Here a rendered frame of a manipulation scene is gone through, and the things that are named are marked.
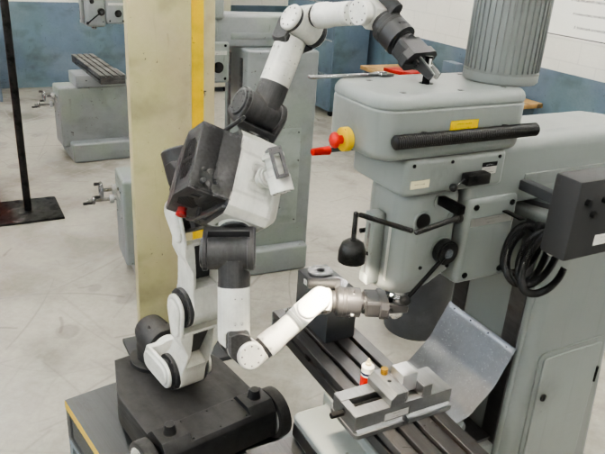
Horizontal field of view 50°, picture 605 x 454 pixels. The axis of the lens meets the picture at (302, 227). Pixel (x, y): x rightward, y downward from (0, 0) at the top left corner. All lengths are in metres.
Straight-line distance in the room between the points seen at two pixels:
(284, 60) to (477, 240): 0.75
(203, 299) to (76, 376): 1.64
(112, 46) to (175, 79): 7.46
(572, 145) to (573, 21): 4.93
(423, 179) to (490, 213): 0.28
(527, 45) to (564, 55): 5.15
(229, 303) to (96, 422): 1.19
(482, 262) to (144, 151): 1.91
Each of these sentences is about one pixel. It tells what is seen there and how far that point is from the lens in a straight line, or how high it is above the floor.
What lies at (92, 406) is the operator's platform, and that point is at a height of 0.40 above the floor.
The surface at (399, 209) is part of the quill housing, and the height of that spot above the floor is 1.58.
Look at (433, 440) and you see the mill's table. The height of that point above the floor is 0.92.
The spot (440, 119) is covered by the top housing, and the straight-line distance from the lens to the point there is 1.62.
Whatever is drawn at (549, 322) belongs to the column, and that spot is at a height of 1.18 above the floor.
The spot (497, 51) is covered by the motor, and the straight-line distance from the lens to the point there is 1.80.
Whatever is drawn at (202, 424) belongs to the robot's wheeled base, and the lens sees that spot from 2.48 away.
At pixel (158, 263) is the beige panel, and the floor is 0.60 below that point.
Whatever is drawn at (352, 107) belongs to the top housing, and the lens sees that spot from 1.62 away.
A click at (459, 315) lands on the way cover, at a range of 2.31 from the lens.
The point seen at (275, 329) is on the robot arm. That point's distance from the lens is 1.87.
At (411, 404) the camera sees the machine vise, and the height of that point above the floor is 0.98.
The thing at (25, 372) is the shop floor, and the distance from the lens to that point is 3.88.
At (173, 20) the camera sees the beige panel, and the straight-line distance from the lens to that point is 3.21.
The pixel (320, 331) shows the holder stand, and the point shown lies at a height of 0.96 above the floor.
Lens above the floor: 2.20
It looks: 24 degrees down
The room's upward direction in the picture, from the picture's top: 4 degrees clockwise
